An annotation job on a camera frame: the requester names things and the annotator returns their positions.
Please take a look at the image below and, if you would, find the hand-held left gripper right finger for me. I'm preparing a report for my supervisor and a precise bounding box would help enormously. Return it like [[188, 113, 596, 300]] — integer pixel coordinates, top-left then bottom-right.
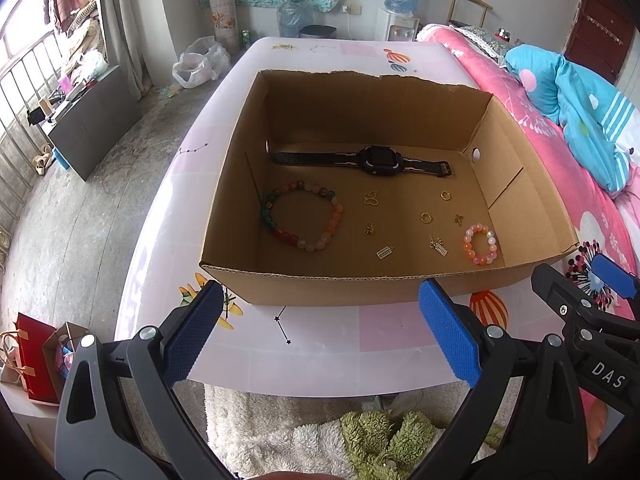
[[417, 277, 588, 480]]

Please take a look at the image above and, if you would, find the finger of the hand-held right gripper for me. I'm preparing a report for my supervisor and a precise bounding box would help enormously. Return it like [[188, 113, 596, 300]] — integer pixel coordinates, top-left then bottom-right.
[[591, 254, 640, 311], [531, 262, 640, 361]]

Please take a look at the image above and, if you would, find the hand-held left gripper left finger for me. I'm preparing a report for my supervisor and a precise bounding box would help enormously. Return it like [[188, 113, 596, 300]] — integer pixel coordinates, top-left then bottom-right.
[[54, 280, 236, 480]]

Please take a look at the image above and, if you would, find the brown cardboard box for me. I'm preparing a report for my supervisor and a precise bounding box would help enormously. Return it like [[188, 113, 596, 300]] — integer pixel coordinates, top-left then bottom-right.
[[199, 69, 581, 308]]

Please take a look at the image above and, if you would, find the orange and white bead bracelet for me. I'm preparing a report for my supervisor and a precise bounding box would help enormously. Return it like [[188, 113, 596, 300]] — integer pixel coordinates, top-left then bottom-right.
[[462, 224, 499, 266]]

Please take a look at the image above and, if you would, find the multicolour bead bracelet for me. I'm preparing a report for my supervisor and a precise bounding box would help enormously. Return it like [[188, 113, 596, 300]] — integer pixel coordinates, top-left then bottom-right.
[[258, 181, 346, 253]]

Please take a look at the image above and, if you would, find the black wristwatch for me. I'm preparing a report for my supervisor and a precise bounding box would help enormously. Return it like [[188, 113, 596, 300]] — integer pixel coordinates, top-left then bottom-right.
[[271, 145, 452, 179]]

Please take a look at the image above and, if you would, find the person's right hand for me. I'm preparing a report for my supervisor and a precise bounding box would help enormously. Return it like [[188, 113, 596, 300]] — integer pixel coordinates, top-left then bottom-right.
[[587, 400, 610, 463]]

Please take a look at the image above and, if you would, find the small open cardboard box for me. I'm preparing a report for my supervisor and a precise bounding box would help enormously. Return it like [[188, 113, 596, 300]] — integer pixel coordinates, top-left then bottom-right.
[[42, 321, 91, 396]]

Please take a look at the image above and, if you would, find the green plush cloth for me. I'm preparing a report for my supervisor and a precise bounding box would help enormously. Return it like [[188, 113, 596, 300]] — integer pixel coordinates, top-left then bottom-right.
[[340, 410, 501, 480]]

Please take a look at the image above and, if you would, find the red paper bag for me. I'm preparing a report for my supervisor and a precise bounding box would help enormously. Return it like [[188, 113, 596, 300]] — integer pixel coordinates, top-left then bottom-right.
[[15, 311, 63, 406]]

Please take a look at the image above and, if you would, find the pink printed quilt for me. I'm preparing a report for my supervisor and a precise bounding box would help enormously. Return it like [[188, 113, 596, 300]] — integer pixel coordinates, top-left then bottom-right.
[[416, 22, 640, 480]]

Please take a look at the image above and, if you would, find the brown wooden door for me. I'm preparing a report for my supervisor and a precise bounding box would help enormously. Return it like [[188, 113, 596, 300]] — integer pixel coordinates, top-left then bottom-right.
[[564, 0, 638, 86]]

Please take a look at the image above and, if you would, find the silver sequin cushion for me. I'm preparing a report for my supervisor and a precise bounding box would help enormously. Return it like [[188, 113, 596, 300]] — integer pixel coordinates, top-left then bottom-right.
[[457, 25, 516, 58]]

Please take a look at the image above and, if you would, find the white plastic bag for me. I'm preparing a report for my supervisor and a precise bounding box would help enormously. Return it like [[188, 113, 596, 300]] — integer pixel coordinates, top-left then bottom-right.
[[172, 36, 232, 90]]

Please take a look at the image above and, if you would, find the white water dispenser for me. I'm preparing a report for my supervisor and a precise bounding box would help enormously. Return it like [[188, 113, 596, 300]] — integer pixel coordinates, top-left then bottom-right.
[[382, 7, 421, 43]]

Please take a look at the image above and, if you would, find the metal window railing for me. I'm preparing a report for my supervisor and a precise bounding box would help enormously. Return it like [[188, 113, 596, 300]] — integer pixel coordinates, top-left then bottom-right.
[[0, 30, 58, 261]]

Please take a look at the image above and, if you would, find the grey curtain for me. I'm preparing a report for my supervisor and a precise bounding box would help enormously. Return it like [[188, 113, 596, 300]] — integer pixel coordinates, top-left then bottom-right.
[[97, 0, 173, 98]]

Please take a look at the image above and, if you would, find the patterned paper roll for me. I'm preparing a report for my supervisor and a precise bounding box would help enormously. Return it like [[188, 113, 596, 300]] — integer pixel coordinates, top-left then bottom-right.
[[205, 0, 238, 53]]

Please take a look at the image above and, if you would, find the plain blue water jug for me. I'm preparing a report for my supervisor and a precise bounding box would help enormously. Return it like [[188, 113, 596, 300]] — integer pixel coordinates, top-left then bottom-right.
[[276, 0, 316, 38]]

